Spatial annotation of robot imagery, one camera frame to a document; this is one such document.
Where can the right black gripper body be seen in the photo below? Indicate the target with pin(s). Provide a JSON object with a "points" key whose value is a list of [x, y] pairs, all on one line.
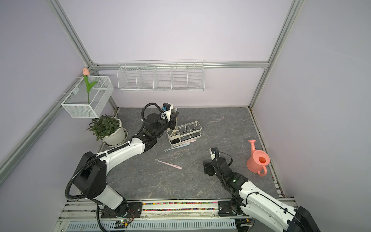
{"points": [[222, 182]]}

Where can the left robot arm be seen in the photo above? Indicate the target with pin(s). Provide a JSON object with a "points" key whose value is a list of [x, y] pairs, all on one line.
{"points": [[90, 177]]}

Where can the artificial pink tulip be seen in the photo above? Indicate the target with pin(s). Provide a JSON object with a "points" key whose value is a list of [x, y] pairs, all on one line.
{"points": [[89, 85]]}

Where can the potted green plant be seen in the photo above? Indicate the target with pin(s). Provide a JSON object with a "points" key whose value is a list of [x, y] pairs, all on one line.
{"points": [[108, 129]]}

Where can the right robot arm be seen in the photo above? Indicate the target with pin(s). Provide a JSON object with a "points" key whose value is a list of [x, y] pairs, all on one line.
{"points": [[254, 202]]}

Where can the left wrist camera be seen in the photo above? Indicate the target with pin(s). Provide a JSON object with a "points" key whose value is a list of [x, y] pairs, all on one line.
{"points": [[167, 111]]}

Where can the white wire wall basket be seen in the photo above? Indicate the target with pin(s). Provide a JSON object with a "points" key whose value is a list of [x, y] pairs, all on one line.
{"points": [[161, 75]]}

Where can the white vent grille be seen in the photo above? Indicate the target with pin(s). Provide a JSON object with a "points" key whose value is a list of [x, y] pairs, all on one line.
{"points": [[170, 225]]}

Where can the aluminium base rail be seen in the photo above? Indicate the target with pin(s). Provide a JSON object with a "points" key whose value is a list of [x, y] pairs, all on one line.
{"points": [[147, 209]]}

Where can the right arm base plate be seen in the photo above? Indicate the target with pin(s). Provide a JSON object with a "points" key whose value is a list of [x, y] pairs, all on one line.
{"points": [[230, 208]]}

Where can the white mesh box basket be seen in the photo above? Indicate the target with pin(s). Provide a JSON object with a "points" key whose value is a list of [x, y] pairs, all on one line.
{"points": [[76, 102]]}

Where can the pink watering can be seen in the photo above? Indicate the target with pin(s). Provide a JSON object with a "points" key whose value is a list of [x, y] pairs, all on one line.
{"points": [[258, 161]]}

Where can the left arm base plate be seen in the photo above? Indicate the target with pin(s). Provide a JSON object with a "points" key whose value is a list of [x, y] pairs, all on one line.
{"points": [[128, 210]]}

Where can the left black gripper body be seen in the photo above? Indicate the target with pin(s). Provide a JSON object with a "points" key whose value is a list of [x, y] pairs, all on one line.
{"points": [[164, 125]]}

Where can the cream toothbrush holder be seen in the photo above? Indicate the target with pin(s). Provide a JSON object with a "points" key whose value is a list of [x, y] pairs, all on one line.
{"points": [[184, 133]]}

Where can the light blue toothbrush near holder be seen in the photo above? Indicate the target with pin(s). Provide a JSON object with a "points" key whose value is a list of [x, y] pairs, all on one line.
{"points": [[180, 146]]}

